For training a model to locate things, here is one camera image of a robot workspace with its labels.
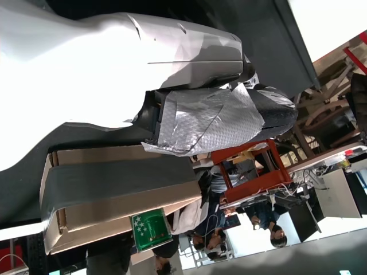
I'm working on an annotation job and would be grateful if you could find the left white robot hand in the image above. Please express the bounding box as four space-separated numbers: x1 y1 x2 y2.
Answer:
0 5 299 173

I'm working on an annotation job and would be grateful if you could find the green and white beverage can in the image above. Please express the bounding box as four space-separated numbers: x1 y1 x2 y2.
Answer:
128 207 173 254

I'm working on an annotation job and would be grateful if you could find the cardboard box with grey tape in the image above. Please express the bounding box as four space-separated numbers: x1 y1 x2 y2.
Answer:
39 144 203 256

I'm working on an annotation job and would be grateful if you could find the person in white hoodie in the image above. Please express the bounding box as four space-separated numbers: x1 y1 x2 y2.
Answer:
169 197 228 253

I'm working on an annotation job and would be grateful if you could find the red metal cart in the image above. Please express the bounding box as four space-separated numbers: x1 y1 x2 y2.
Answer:
210 138 294 203

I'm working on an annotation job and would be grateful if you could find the person with black face mask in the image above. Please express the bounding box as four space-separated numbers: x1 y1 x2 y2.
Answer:
245 200 289 249

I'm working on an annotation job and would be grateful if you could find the wooden chair frame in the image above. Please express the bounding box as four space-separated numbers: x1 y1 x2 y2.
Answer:
294 45 367 150

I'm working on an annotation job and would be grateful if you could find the white desk with cables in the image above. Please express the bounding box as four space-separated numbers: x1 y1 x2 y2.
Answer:
286 144 367 220

